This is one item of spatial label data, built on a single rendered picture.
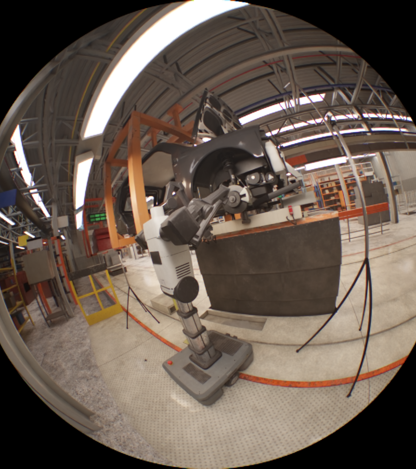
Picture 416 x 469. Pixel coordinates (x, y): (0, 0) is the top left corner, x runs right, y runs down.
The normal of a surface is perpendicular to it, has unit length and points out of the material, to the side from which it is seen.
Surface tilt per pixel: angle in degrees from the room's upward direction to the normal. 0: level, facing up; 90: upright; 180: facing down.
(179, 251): 90
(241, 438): 0
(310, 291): 90
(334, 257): 90
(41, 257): 90
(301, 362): 0
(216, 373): 0
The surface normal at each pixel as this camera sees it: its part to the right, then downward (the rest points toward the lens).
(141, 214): 0.79, -0.16
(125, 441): -0.23, -0.97
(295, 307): -0.57, 0.17
